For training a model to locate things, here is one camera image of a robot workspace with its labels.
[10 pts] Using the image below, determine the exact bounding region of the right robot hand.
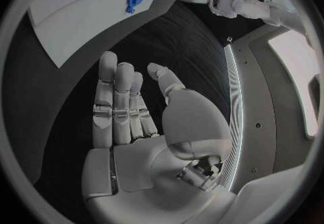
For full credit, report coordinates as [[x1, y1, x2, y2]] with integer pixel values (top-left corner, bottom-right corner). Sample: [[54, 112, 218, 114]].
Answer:
[[81, 51, 238, 224]]

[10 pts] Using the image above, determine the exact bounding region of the white task board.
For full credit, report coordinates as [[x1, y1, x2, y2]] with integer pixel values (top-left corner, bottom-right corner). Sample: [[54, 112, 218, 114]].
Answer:
[[27, 0, 182, 69]]

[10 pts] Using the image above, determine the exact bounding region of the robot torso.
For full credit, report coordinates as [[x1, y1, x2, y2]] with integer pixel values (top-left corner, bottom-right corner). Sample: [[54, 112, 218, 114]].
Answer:
[[219, 25, 323, 195]]

